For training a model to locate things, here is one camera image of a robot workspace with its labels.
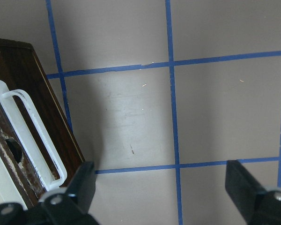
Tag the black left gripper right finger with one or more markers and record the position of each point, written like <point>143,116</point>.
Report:
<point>243,189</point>

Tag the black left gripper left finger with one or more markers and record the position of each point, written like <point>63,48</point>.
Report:
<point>82,187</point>

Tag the white plastic drawer handle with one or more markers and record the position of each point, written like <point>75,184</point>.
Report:
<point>26,138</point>

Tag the dark brown wooden drawer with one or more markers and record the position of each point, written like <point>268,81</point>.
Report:
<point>20,68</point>

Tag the cream white cabinet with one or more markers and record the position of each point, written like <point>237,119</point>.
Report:
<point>8,190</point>

